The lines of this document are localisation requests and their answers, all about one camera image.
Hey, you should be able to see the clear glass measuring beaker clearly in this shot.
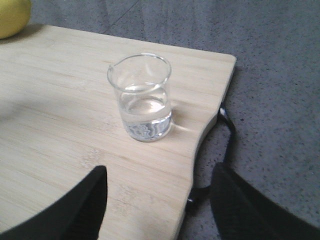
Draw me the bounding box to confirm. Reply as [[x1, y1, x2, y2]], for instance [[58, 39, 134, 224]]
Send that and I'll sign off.
[[107, 52, 172, 142]]

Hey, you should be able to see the black cutting board handle strap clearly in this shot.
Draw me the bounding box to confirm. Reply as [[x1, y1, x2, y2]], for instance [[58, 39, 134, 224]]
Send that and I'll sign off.
[[187, 106, 237, 203]]

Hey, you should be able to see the light wooden cutting board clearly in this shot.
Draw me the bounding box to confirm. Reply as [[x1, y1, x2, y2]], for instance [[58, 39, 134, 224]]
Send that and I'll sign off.
[[0, 24, 237, 240]]

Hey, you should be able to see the yellow lemon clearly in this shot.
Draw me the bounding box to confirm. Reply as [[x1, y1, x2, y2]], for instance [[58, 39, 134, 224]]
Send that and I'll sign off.
[[0, 0, 32, 40]]

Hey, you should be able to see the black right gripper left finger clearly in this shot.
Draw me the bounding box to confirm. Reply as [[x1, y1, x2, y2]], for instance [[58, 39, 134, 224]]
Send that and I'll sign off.
[[0, 165, 108, 240]]

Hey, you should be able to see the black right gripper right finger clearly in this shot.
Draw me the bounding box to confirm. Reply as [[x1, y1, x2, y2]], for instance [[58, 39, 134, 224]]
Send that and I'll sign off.
[[210, 163, 320, 240]]

